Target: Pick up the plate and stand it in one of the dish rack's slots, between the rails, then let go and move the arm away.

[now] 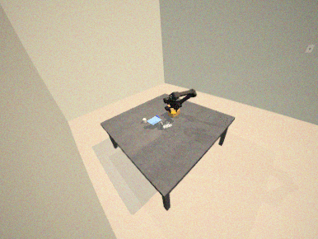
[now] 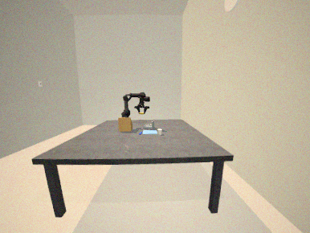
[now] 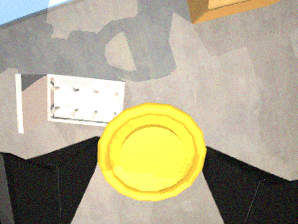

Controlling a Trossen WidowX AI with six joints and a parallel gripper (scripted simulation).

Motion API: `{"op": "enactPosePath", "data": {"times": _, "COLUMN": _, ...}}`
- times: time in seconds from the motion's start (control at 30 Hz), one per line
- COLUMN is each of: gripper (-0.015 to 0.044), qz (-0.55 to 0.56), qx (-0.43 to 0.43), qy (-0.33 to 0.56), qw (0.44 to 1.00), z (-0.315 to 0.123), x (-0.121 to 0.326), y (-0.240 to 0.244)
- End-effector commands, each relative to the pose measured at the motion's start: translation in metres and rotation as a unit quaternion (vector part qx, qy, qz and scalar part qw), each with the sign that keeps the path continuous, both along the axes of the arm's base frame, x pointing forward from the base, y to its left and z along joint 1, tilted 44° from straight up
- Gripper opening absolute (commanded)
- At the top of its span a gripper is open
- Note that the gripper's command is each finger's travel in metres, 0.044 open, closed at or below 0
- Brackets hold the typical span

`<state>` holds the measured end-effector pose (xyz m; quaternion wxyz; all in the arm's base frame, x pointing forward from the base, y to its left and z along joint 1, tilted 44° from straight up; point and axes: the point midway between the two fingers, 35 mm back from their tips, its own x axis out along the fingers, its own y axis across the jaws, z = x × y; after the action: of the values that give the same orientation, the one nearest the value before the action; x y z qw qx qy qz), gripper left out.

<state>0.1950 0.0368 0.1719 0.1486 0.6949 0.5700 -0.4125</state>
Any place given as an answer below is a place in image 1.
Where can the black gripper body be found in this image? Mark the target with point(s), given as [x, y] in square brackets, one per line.
[173, 104]

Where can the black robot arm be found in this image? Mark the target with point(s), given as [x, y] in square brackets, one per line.
[176, 95]

